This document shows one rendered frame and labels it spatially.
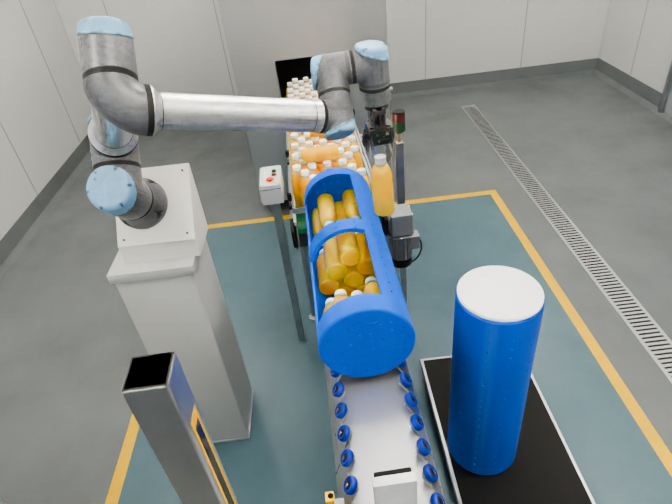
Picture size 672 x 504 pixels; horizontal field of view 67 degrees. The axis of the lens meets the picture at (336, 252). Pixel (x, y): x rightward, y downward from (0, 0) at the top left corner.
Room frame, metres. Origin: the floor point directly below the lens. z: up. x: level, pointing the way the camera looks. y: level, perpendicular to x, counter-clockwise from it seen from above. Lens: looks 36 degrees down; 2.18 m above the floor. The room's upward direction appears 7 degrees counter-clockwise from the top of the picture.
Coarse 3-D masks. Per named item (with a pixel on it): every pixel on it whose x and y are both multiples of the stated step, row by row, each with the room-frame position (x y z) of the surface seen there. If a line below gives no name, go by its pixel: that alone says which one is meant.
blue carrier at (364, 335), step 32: (320, 192) 1.88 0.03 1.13; (352, 224) 1.45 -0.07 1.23; (384, 256) 1.31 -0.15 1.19; (384, 288) 1.12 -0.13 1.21; (320, 320) 1.08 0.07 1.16; (352, 320) 1.02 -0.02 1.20; (384, 320) 1.02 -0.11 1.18; (320, 352) 1.02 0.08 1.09; (352, 352) 1.02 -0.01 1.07; (384, 352) 1.02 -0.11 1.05
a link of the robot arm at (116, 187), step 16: (112, 160) 1.54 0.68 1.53; (128, 160) 1.56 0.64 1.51; (96, 176) 1.49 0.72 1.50; (112, 176) 1.49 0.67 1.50; (128, 176) 1.49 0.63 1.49; (96, 192) 1.46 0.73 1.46; (112, 192) 1.46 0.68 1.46; (128, 192) 1.46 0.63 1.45; (144, 192) 1.54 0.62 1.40; (112, 208) 1.43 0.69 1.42; (128, 208) 1.46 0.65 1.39; (144, 208) 1.54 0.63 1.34
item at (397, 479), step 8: (376, 472) 0.64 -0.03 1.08; (384, 472) 0.64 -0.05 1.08; (392, 472) 0.64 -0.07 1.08; (400, 472) 0.63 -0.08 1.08; (408, 472) 0.63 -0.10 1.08; (376, 480) 0.62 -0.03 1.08; (384, 480) 0.62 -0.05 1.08; (392, 480) 0.61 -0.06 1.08; (400, 480) 0.61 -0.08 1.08; (408, 480) 0.61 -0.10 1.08; (416, 480) 0.61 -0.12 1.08; (376, 488) 0.60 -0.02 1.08; (384, 488) 0.60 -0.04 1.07; (392, 488) 0.60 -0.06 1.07; (400, 488) 0.60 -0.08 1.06; (408, 488) 0.61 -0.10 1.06; (416, 488) 0.61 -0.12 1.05; (376, 496) 0.60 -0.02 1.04; (384, 496) 0.60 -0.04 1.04; (392, 496) 0.60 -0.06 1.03; (400, 496) 0.60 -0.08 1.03; (408, 496) 0.60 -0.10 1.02; (416, 496) 0.61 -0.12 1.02
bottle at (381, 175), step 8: (376, 168) 1.47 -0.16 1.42; (384, 168) 1.46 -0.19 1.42; (376, 176) 1.46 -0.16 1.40; (384, 176) 1.45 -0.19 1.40; (392, 176) 1.48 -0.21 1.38; (376, 184) 1.46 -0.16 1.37; (384, 184) 1.45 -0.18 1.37; (392, 184) 1.47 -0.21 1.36; (376, 192) 1.46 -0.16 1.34; (384, 192) 1.45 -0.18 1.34; (392, 192) 1.46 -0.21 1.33; (376, 200) 1.46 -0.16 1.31; (384, 200) 1.45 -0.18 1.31; (392, 200) 1.46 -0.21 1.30; (376, 208) 1.46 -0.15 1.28; (384, 208) 1.45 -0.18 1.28; (392, 208) 1.46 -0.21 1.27; (384, 216) 1.45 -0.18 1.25
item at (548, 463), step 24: (432, 360) 1.74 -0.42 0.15; (432, 384) 1.59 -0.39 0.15; (432, 408) 1.47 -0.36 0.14; (528, 408) 1.39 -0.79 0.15; (528, 432) 1.27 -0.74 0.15; (552, 432) 1.26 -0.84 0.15; (528, 456) 1.16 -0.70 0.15; (552, 456) 1.15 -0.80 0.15; (456, 480) 1.10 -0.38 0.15; (480, 480) 1.09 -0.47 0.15; (504, 480) 1.08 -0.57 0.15; (528, 480) 1.06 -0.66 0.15; (552, 480) 1.05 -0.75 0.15; (576, 480) 1.04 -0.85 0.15
